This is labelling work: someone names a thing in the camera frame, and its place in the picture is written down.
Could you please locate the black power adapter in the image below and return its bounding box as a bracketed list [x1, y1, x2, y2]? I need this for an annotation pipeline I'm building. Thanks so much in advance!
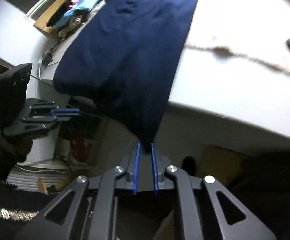
[42, 52, 54, 68]

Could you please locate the orange wooden frame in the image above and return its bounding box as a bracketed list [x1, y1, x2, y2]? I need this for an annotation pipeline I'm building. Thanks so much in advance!
[33, 0, 75, 39]

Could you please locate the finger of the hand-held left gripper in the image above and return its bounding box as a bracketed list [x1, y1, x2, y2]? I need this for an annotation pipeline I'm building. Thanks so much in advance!
[22, 99, 81, 131]

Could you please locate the black garment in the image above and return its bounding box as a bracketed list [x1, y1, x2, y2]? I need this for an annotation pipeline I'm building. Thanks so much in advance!
[47, 1, 72, 28]

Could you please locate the person's left forearm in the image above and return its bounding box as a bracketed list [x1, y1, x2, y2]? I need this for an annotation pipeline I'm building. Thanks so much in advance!
[0, 135, 33, 181]

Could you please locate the black sequined sweater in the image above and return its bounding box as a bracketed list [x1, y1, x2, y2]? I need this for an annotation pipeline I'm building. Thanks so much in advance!
[0, 175, 49, 240]

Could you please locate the pink plaid blanket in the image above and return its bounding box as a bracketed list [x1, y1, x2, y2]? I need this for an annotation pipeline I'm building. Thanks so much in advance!
[182, 0, 290, 83]

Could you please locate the navy blue t-shirt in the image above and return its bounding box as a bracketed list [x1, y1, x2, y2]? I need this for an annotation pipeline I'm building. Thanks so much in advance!
[52, 0, 200, 153]

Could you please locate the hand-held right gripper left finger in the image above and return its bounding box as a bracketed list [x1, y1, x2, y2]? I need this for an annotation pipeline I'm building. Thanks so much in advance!
[14, 142, 142, 240]

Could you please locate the white window frame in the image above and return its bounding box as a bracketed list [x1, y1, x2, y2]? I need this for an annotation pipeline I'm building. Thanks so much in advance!
[26, 0, 61, 18]

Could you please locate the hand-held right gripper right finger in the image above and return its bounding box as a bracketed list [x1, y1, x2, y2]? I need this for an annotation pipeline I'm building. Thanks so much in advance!
[150, 142, 276, 240]

